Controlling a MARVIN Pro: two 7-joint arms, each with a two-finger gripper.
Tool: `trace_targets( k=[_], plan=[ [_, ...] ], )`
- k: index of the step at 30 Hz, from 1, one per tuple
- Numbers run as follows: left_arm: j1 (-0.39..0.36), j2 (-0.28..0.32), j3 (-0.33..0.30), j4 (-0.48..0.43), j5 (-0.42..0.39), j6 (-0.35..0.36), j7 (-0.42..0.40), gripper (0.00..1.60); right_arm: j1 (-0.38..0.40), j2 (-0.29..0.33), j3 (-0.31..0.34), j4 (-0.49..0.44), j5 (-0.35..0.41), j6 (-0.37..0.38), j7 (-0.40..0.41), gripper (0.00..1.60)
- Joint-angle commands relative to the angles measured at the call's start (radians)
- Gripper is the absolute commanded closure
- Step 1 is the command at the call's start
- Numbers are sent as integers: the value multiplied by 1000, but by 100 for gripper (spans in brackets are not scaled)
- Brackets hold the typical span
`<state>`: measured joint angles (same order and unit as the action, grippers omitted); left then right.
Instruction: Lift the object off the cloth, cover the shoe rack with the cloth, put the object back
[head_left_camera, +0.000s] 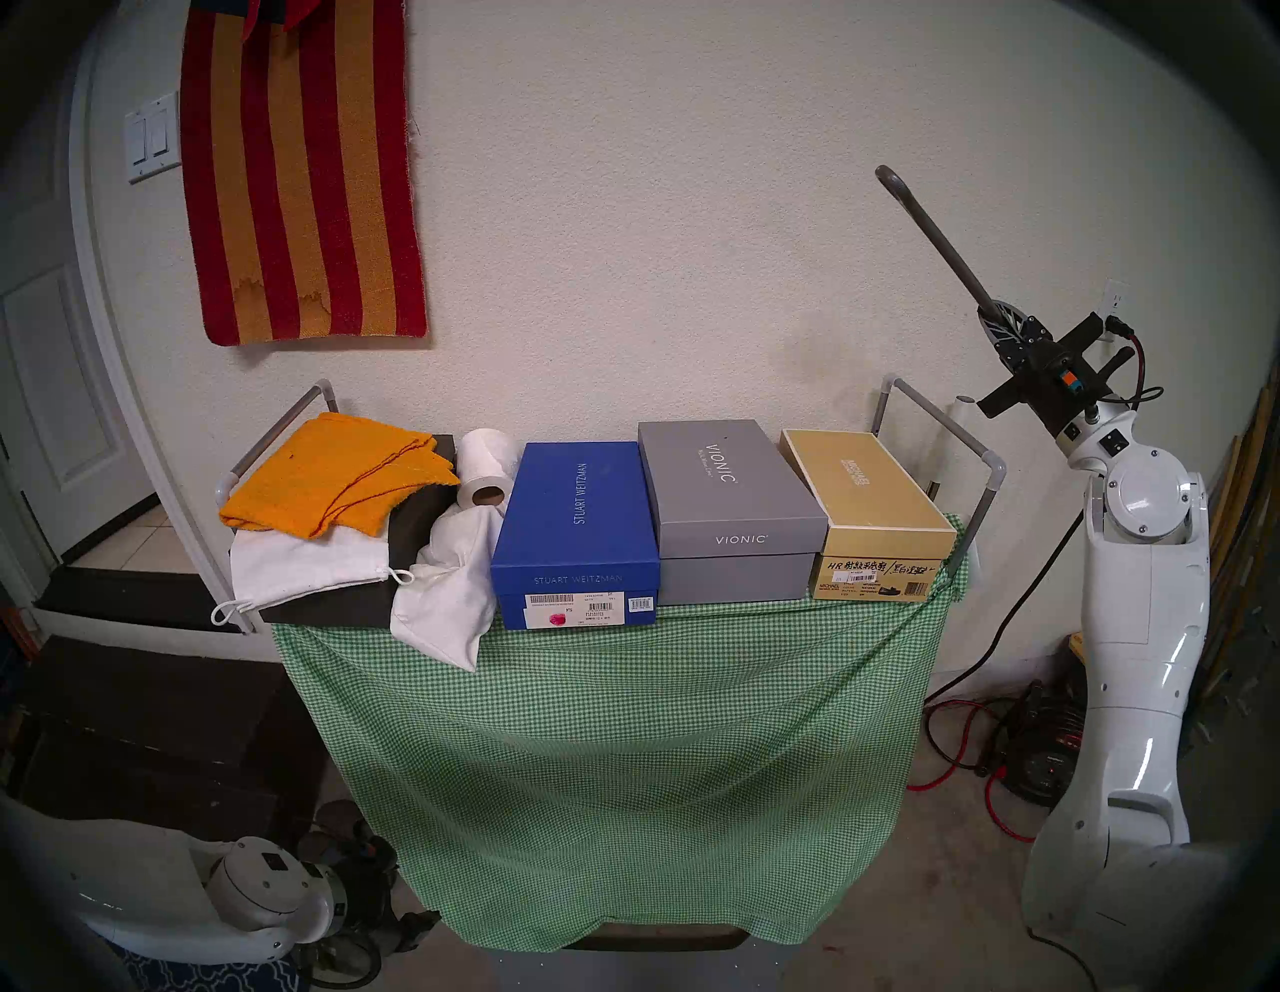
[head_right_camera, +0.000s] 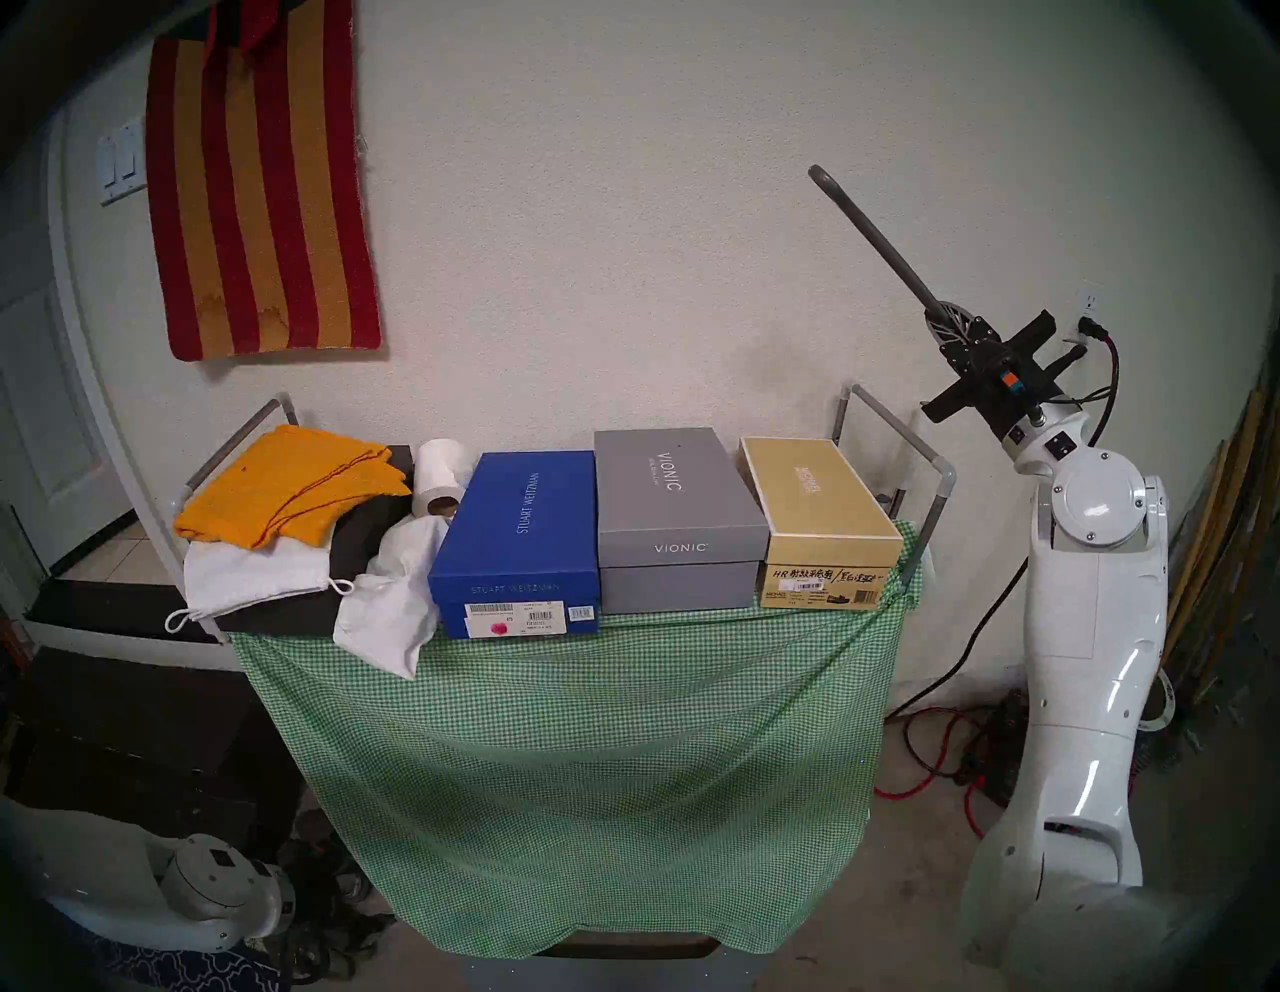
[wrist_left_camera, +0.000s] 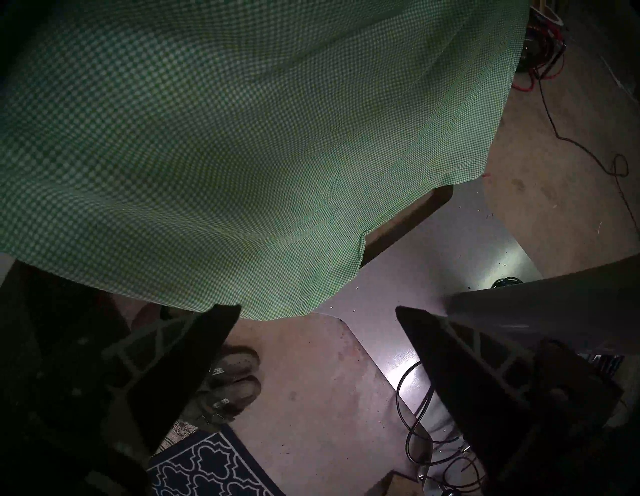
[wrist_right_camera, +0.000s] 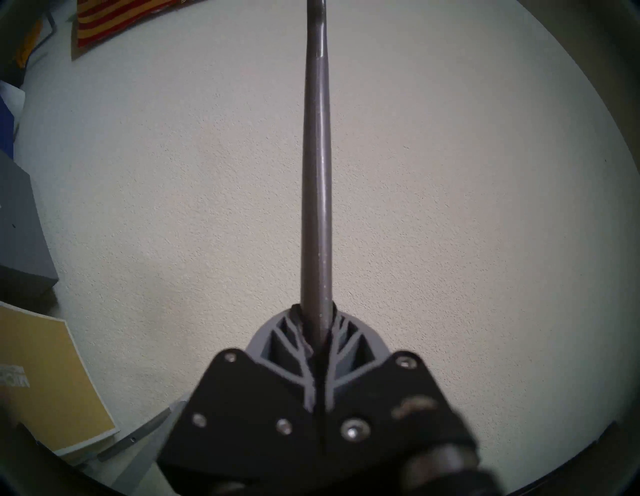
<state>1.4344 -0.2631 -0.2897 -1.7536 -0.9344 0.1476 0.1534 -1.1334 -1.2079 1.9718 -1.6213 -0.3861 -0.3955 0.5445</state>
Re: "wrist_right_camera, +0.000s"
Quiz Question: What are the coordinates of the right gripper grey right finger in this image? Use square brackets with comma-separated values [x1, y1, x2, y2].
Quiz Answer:
[322, 301, 498, 496]

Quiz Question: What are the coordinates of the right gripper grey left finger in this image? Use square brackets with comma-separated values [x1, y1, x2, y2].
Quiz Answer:
[156, 305, 325, 496]

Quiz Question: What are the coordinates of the long grey metal shoehorn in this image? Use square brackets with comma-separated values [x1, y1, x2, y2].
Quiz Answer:
[299, 0, 335, 351]

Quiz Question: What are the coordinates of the yellow Michael Kors shoe box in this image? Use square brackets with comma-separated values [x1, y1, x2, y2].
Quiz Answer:
[0, 300, 121, 458]

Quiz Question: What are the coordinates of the grey Vionic shoe box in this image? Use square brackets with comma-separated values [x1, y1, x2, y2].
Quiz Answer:
[0, 150, 60, 307]

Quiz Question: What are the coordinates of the blue Weitzman shoe box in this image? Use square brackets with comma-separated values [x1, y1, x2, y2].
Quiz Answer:
[0, 95, 18, 156]

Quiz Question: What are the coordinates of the orange cushion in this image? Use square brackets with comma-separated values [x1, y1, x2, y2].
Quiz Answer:
[15, 20, 43, 68]

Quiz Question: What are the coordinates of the red orange striped wall hanging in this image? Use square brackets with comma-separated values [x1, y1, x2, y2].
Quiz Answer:
[75, 0, 201, 48]

